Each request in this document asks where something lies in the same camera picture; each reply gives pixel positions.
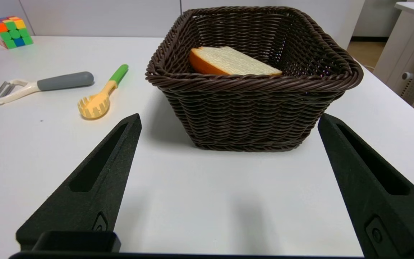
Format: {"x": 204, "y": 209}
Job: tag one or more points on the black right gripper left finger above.
{"x": 99, "y": 187}

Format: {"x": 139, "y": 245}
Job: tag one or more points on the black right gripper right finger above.
{"x": 379, "y": 194}

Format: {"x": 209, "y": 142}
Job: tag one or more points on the bread slice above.
{"x": 228, "y": 61}

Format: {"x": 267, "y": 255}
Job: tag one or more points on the brown woven basket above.
{"x": 250, "y": 111}

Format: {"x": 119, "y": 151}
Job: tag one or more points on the white side desk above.
{"x": 408, "y": 54}

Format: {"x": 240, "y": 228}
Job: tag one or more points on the multicolour puzzle cube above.
{"x": 12, "y": 32}

